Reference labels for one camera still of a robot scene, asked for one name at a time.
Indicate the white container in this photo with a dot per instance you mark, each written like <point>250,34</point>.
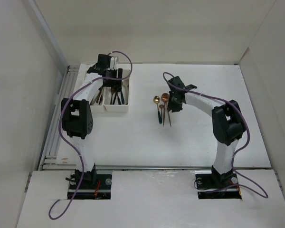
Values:
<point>94,92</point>
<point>116,108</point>

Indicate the black round ladle spoon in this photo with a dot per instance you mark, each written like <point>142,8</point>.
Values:
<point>115,95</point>

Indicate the left white container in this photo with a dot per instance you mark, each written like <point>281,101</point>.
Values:
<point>94,92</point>

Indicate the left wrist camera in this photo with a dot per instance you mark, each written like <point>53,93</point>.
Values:
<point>113,62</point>

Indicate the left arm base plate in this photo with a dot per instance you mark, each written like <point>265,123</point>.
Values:
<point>100,190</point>

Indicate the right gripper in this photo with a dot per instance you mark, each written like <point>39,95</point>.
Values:
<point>170,106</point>

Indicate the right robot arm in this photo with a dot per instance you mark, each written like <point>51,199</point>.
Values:
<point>227,122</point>

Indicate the gold spoon teal handle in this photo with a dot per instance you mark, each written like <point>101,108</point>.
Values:
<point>120,98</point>
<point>156,100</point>

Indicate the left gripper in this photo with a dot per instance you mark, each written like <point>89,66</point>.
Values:
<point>115,83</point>

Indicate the gold fork teal handle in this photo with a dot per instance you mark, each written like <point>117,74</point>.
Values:
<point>101,96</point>

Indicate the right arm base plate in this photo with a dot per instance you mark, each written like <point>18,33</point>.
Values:
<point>209,189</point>

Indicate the right white container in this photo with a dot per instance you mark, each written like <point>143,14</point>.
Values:
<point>116,108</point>

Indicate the aluminium rail frame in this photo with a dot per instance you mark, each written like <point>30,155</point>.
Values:
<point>52,138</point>

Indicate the silver fork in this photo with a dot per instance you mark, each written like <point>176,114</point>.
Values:
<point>96,97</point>

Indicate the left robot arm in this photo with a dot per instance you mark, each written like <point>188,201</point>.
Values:
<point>76,120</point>

